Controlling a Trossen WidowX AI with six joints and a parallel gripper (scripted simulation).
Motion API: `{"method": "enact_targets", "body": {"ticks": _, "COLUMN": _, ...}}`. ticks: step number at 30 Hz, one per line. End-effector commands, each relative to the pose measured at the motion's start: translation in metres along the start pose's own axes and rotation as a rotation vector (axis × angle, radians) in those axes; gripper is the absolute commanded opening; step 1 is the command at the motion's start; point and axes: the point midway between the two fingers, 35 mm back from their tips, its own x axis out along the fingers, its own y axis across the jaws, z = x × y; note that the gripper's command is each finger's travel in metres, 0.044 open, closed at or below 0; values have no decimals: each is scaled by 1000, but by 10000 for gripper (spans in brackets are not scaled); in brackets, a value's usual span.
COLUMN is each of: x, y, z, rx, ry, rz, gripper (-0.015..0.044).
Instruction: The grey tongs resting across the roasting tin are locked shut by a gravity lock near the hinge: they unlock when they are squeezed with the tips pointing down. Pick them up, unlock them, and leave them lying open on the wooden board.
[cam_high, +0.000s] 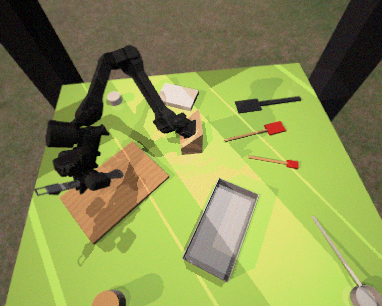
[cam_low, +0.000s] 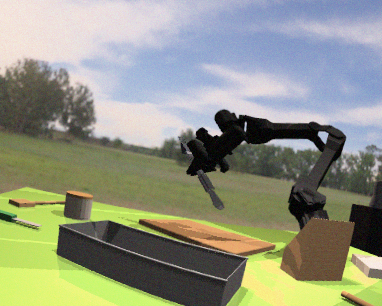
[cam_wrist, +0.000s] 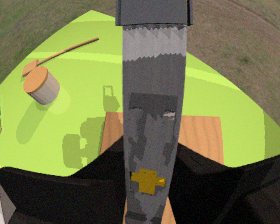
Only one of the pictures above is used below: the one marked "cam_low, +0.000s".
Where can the red spatula with wooden handle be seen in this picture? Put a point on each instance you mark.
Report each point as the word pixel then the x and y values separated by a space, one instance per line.
pixel 355 299

